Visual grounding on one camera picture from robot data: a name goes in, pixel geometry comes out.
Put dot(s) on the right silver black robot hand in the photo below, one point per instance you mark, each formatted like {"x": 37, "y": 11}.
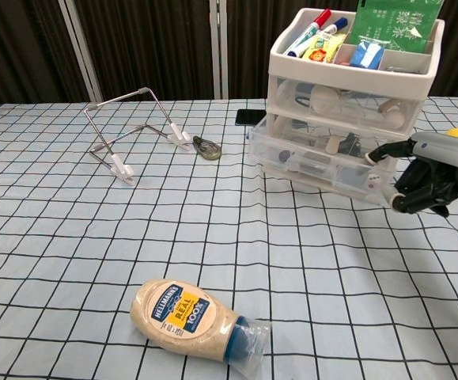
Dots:
{"x": 446, "y": 154}

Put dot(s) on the clear plastic drawer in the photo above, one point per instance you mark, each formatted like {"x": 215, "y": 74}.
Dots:
{"x": 315, "y": 132}
{"x": 355, "y": 103}
{"x": 311, "y": 170}

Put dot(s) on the white drawer organizer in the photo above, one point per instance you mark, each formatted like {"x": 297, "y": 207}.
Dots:
{"x": 311, "y": 71}

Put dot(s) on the blue white packet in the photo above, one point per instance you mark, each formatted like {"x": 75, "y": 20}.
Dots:
{"x": 367, "y": 53}

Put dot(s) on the green tea packet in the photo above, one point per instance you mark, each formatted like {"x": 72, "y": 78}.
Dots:
{"x": 391, "y": 27}

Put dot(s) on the small dark oval piece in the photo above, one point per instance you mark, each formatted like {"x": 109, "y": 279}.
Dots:
{"x": 286, "y": 156}

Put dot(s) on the yellow snack packet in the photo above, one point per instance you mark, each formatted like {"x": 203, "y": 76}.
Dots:
{"x": 321, "y": 51}

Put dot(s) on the blue cap whiteboard marker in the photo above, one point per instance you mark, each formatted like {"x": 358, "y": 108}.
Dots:
{"x": 331, "y": 28}

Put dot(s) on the red cap whiteboard marker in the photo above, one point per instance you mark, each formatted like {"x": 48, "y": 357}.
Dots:
{"x": 311, "y": 29}

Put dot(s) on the black smartphone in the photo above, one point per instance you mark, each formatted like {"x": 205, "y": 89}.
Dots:
{"x": 250, "y": 117}

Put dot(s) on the grey correction tape dispenser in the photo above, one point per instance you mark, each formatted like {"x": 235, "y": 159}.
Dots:
{"x": 207, "y": 149}

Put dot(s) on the black folding screen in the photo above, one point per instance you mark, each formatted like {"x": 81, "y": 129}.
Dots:
{"x": 153, "y": 47}

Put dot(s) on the mayonnaise squeeze bottle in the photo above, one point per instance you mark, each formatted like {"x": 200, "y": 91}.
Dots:
{"x": 177, "y": 312}

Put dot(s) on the blue checked tablecloth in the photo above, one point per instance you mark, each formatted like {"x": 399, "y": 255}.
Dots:
{"x": 54, "y": 237}

